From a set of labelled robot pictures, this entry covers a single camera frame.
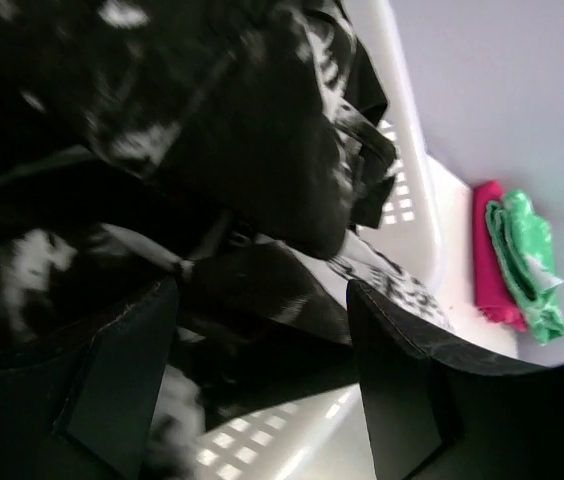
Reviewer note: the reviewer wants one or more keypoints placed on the pink folded trousers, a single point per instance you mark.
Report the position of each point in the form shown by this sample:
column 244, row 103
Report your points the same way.
column 491, row 295

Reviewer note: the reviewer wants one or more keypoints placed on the green white folded trousers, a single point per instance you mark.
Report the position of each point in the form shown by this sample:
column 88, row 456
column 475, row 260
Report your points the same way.
column 523, row 245

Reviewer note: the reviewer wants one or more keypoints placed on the white plastic basket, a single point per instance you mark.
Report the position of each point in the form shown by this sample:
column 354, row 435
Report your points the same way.
column 281, row 442

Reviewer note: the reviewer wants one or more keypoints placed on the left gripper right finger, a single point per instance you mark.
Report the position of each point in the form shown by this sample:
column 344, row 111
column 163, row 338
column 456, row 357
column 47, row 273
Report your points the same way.
column 440, row 407

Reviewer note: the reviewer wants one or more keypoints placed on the newspaper print trousers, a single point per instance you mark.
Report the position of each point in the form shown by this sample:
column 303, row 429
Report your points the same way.
column 397, row 285

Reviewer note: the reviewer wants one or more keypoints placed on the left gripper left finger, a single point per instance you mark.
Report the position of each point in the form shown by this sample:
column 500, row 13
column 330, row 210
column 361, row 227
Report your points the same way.
column 78, row 404

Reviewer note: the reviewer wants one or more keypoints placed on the black white patterned garment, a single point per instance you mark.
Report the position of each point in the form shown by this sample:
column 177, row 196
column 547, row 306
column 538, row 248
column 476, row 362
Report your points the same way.
column 228, row 131

